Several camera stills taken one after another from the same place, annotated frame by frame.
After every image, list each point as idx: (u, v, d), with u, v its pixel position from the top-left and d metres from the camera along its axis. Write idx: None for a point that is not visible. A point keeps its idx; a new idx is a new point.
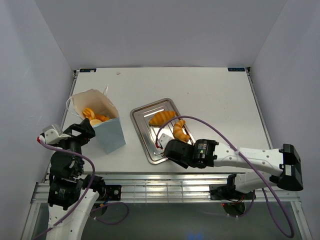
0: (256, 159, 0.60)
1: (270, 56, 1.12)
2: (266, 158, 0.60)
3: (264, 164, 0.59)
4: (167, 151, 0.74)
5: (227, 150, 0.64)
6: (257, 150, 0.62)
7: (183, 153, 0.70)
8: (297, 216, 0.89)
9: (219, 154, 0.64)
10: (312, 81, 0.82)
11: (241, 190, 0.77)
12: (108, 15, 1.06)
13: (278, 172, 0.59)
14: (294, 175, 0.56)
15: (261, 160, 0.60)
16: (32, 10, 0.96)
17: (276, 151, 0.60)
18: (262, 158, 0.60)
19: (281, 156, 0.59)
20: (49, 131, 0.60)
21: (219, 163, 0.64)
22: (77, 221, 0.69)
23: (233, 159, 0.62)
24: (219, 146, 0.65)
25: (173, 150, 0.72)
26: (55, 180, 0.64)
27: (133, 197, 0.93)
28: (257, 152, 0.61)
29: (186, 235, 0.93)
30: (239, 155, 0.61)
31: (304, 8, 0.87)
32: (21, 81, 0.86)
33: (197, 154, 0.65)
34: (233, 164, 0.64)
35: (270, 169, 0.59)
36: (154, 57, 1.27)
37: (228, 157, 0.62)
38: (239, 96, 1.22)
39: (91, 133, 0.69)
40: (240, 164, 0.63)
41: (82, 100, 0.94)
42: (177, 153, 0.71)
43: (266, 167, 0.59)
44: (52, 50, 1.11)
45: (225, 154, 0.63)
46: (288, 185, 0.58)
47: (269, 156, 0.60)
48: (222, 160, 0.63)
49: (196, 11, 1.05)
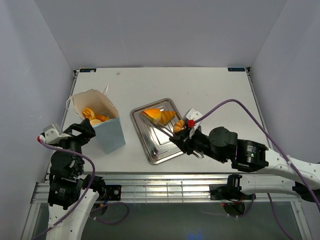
0: (305, 172, 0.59)
1: (270, 56, 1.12)
2: (313, 173, 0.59)
3: (312, 178, 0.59)
4: (223, 145, 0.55)
5: (277, 158, 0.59)
6: (306, 163, 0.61)
7: (232, 151, 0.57)
8: (297, 216, 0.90)
9: (270, 161, 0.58)
10: (312, 81, 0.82)
11: (245, 191, 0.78)
12: (108, 15, 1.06)
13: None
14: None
15: (308, 174, 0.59)
16: (32, 10, 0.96)
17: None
18: (311, 172, 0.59)
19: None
20: (49, 131, 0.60)
21: (266, 170, 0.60)
22: (77, 221, 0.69)
23: (284, 169, 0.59)
24: (270, 152, 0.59)
25: (233, 145, 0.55)
26: (54, 180, 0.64)
27: (133, 197, 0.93)
28: (305, 165, 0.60)
29: (186, 235, 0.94)
30: (293, 167, 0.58)
31: (304, 8, 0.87)
32: (21, 81, 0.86)
33: (251, 159, 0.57)
34: (279, 173, 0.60)
35: (314, 184, 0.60)
36: (154, 57, 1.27)
37: (279, 167, 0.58)
38: (239, 96, 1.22)
39: (91, 133, 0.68)
40: (285, 174, 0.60)
41: (82, 100, 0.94)
42: (230, 149, 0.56)
43: (312, 181, 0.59)
44: (52, 50, 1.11)
45: (276, 162, 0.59)
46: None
47: (316, 171, 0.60)
48: (273, 168, 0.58)
49: (196, 11, 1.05)
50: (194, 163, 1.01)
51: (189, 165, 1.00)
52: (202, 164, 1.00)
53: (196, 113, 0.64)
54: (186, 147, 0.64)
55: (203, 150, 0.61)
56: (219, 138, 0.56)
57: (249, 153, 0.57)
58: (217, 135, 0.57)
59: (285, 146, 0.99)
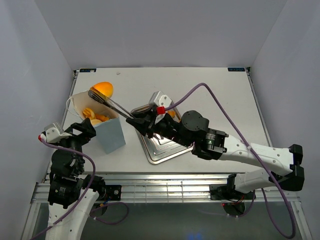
0: (267, 156, 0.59)
1: (270, 56, 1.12)
2: (276, 157, 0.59)
3: (275, 162, 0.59)
4: (195, 129, 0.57)
5: (237, 144, 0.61)
6: (270, 148, 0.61)
7: (199, 137, 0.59)
8: (297, 216, 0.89)
9: (229, 147, 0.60)
10: (312, 81, 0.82)
11: (240, 189, 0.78)
12: (108, 15, 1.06)
13: (286, 172, 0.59)
14: (301, 176, 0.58)
15: (271, 158, 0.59)
16: (32, 10, 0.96)
17: (286, 150, 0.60)
18: (273, 156, 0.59)
19: (290, 156, 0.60)
20: (50, 130, 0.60)
21: (226, 157, 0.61)
22: (77, 221, 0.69)
23: (244, 154, 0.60)
24: (229, 139, 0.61)
25: (202, 131, 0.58)
26: (55, 179, 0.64)
27: (133, 197, 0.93)
28: (268, 150, 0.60)
29: (186, 235, 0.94)
30: (253, 152, 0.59)
31: (304, 8, 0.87)
32: (21, 81, 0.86)
33: (211, 146, 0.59)
34: (240, 159, 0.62)
35: (279, 168, 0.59)
36: (154, 57, 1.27)
37: (238, 152, 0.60)
38: (239, 96, 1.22)
39: (91, 133, 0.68)
40: (248, 160, 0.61)
41: (82, 100, 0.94)
42: (199, 135, 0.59)
43: (276, 166, 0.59)
44: (52, 50, 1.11)
45: (235, 148, 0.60)
46: (292, 185, 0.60)
47: (279, 155, 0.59)
48: (232, 154, 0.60)
49: (196, 11, 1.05)
50: (194, 163, 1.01)
51: (188, 165, 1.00)
52: (202, 164, 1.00)
53: (164, 97, 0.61)
54: (149, 132, 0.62)
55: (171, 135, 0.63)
56: (192, 122, 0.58)
57: (209, 140, 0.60)
58: (190, 118, 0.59)
59: (285, 146, 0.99)
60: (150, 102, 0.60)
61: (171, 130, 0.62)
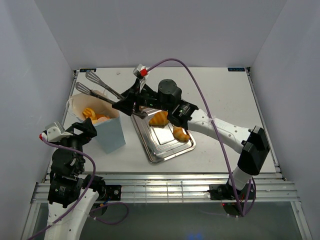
0: (224, 130, 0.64)
1: (270, 56, 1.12)
2: (233, 132, 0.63)
3: (230, 136, 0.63)
4: (166, 93, 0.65)
5: (202, 117, 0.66)
6: (231, 125, 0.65)
7: (170, 102, 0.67)
8: (297, 216, 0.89)
9: (194, 117, 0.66)
10: (312, 81, 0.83)
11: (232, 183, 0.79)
12: (108, 15, 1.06)
13: (239, 147, 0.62)
14: (251, 150, 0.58)
15: (228, 132, 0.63)
16: (32, 10, 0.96)
17: (246, 130, 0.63)
18: (230, 131, 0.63)
19: (247, 135, 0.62)
20: (51, 129, 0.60)
21: (191, 126, 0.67)
22: (77, 220, 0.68)
23: (205, 125, 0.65)
24: (198, 111, 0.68)
25: (173, 96, 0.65)
26: (55, 178, 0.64)
27: (133, 197, 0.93)
28: (228, 125, 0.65)
29: (186, 235, 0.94)
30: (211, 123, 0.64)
31: (304, 8, 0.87)
32: (21, 81, 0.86)
33: (180, 114, 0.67)
34: (203, 131, 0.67)
35: (233, 143, 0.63)
36: (154, 57, 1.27)
37: (200, 122, 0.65)
38: (239, 96, 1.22)
39: (92, 133, 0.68)
40: (209, 132, 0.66)
41: (83, 100, 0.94)
42: (170, 100, 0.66)
43: (230, 140, 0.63)
44: (52, 50, 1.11)
45: (199, 119, 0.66)
46: (245, 162, 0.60)
47: (237, 131, 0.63)
48: (194, 123, 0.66)
49: (196, 11, 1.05)
50: (194, 162, 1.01)
51: (189, 165, 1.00)
52: (202, 164, 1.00)
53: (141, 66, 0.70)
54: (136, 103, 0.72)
55: (152, 104, 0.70)
56: (166, 88, 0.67)
57: (181, 109, 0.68)
58: (167, 85, 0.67)
59: (285, 146, 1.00)
60: (134, 70, 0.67)
61: (151, 99, 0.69)
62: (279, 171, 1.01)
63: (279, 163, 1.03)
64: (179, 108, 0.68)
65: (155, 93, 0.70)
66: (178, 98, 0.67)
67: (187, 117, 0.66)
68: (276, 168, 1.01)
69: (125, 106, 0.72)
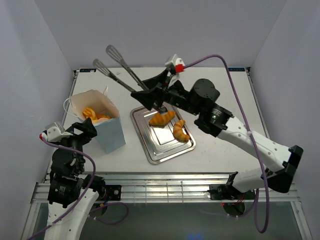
0: (264, 147, 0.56)
1: (270, 56, 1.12)
2: (273, 150, 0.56)
3: (270, 154, 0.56)
4: (202, 95, 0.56)
5: (239, 127, 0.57)
6: (270, 141, 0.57)
7: (204, 106, 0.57)
8: (297, 216, 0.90)
9: (229, 127, 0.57)
10: (312, 81, 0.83)
11: (238, 187, 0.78)
12: (109, 15, 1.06)
13: (276, 167, 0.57)
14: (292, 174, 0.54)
15: (267, 150, 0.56)
16: (32, 10, 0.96)
17: (285, 148, 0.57)
18: (270, 149, 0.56)
19: (288, 155, 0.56)
20: (51, 129, 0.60)
21: (223, 136, 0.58)
22: (77, 220, 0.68)
23: (242, 138, 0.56)
24: (233, 119, 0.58)
25: (209, 100, 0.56)
26: (55, 178, 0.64)
27: (133, 197, 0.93)
28: (267, 141, 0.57)
29: (186, 235, 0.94)
30: (251, 138, 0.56)
31: (304, 8, 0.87)
32: (21, 81, 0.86)
33: (213, 120, 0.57)
34: (236, 143, 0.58)
35: (271, 162, 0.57)
36: (154, 57, 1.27)
37: (237, 134, 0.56)
38: (239, 96, 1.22)
39: (92, 133, 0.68)
40: (243, 145, 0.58)
41: (83, 101, 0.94)
42: (204, 104, 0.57)
43: (269, 158, 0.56)
44: (52, 50, 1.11)
45: (236, 130, 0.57)
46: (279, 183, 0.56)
47: (277, 149, 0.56)
48: (230, 133, 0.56)
49: (196, 11, 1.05)
50: (194, 162, 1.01)
51: (189, 165, 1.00)
52: (202, 164, 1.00)
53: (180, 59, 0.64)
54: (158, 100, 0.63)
55: (178, 103, 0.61)
56: (202, 89, 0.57)
57: (214, 114, 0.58)
58: (203, 85, 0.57)
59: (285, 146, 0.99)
60: (167, 62, 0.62)
61: (179, 98, 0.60)
62: None
63: None
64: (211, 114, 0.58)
65: (186, 93, 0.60)
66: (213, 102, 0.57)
67: (220, 125, 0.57)
68: None
69: (146, 97, 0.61)
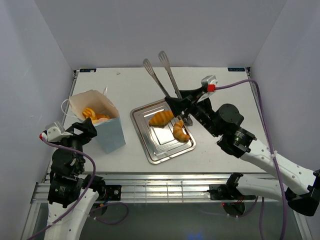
0: (288, 170, 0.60)
1: (270, 56, 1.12)
2: (297, 174, 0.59)
3: (294, 178, 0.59)
4: (227, 120, 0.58)
5: (262, 150, 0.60)
6: (294, 165, 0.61)
7: (229, 130, 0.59)
8: (297, 216, 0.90)
9: (253, 149, 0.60)
10: (312, 81, 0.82)
11: (241, 190, 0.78)
12: (108, 15, 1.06)
13: (301, 191, 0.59)
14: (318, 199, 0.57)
15: (292, 173, 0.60)
16: (32, 9, 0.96)
17: (309, 172, 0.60)
18: (294, 173, 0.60)
19: (312, 179, 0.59)
20: (51, 129, 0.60)
21: (247, 157, 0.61)
22: (77, 220, 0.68)
23: (265, 161, 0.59)
24: (256, 142, 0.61)
25: (233, 125, 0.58)
26: (55, 178, 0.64)
27: (133, 197, 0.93)
28: (291, 165, 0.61)
29: (186, 235, 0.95)
30: (275, 162, 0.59)
31: (305, 8, 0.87)
32: (21, 80, 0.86)
33: (236, 143, 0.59)
34: (259, 164, 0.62)
35: (296, 185, 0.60)
36: (154, 57, 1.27)
37: (260, 157, 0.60)
38: (239, 96, 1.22)
39: (92, 133, 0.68)
40: (267, 167, 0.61)
41: (82, 101, 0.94)
42: (228, 128, 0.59)
43: (293, 182, 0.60)
44: (52, 50, 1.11)
45: (259, 152, 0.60)
46: (304, 206, 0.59)
47: (301, 173, 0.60)
48: (254, 156, 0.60)
49: (196, 10, 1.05)
50: (195, 162, 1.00)
51: (189, 165, 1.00)
52: (202, 164, 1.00)
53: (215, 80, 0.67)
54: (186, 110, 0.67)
55: (202, 120, 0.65)
56: (227, 114, 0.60)
57: (237, 137, 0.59)
58: (227, 111, 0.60)
59: (285, 146, 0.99)
60: (203, 80, 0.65)
61: (205, 115, 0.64)
62: None
63: None
64: (234, 136, 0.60)
65: (212, 113, 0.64)
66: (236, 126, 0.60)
67: (244, 148, 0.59)
68: None
69: (176, 106, 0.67)
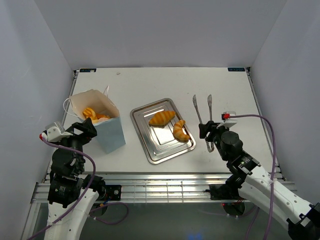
0: (283, 197, 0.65)
1: (270, 55, 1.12)
2: (292, 202, 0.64)
3: (288, 204, 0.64)
4: (227, 142, 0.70)
5: (263, 175, 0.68)
6: (292, 194, 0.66)
7: (232, 152, 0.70)
8: None
9: (254, 173, 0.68)
10: (313, 80, 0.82)
11: (242, 192, 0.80)
12: (108, 14, 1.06)
13: (295, 218, 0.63)
14: (309, 227, 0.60)
15: (286, 200, 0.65)
16: (31, 8, 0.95)
17: (307, 203, 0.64)
18: (290, 200, 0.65)
19: (307, 209, 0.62)
20: (51, 129, 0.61)
21: (250, 180, 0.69)
22: (77, 220, 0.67)
23: (264, 185, 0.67)
24: (259, 168, 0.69)
25: (232, 147, 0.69)
26: (55, 178, 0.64)
27: (133, 197, 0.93)
28: (288, 193, 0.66)
29: (186, 235, 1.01)
30: (272, 186, 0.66)
31: (306, 7, 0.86)
32: (21, 80, 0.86)
33: (240, 166, 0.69)
34: (259, 188, 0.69)
35: (290, 212, 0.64)
36: (154, 57, 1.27)
37: (260, 180, 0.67)
38: (239, 96, 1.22)
39: (92, 133, 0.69)
40: (265, 191, 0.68)
41: (82, 101, 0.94)
42: (230, 150, 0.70)
43: (288, 208, 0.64)
44: (51, 50, 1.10)
45: (260, 176, 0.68)
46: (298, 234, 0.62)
47: (296, 202, 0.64)
48: (253, 178, 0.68)
49: (196, 9, 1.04)
50: (195, 163, 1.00)
51: (189, 165, 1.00)
52: (202, 164, 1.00)
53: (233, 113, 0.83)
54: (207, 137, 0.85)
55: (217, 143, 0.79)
56: (228, 138, 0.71)
57: (242, 161, 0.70)
58: (229, 136, 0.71)
59: (285, 146, 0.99)
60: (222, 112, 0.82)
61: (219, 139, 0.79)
62: (279, 171, 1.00)
63: (279, 163, 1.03)
64: (240, 160, 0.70)
65: None
66: (239, 149, 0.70)
67: (246, 170, 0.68)
68: (276, 168, 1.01)
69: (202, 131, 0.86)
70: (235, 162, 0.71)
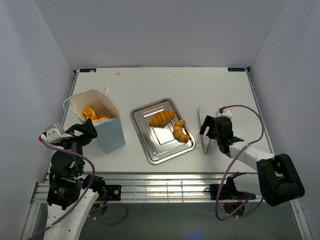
0: (251, 151, 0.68)
1: (270, 55, 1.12)
2: (258, 154, 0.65)
3: (253, 156, 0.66)
4: (217, 121, 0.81)
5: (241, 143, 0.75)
6: (260, 150, 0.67)
7: (221, 131, 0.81)
8: (298, 216, 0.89)
9: (234, 144, 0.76)
10: (312, 81, 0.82)
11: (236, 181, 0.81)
12: (108, 15, 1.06)
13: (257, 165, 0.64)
14: (268, 170, 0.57)
15: (253, 153, 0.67)
16: (31, 9, 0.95)
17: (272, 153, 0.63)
18: (256, 153, 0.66)
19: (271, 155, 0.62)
20: (51, 131, 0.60)
21: (232, 151, 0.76)
22: (76, 221, 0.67)
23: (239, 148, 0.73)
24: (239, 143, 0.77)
25: (221, 125, 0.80)
26: (54, 180, 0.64)
27: (133, 197, 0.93)
28: (258, 150, 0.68)
29: (186, 235, 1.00)
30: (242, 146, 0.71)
31: (305, 8, 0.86)
32: (21, 81, 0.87)
33: (228, 143, 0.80)
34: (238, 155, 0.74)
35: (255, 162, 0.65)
36: (154, 57, 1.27)
37: (236, 146, 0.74)
38: (239, 96, 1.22)
39: (92, 134, 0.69)
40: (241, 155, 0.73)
41: (82, 101, 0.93)
42: (220, 129, 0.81)
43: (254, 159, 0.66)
44: (51, 50, 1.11)
45: (238, 144, 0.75)
46: (262, 184, 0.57)
47: (261, 153, 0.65)
48: (232, 147, 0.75)
49: (196, 10, 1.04)
50: (195, 163, 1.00)
51: (189, 165, 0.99)
52: (202, 164, 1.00)
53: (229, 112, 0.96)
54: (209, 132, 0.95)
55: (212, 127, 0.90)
56: (220, 119, 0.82)
57: (230, 140, 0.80)
58: (221, 117, 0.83)
59: (285, 146, 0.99)
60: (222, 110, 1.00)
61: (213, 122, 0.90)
62: None
63: None
64: (229, 139, 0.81)
65: None
66: (228, 129, 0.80)
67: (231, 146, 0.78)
68: None
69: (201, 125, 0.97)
70: (224, 141, 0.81)
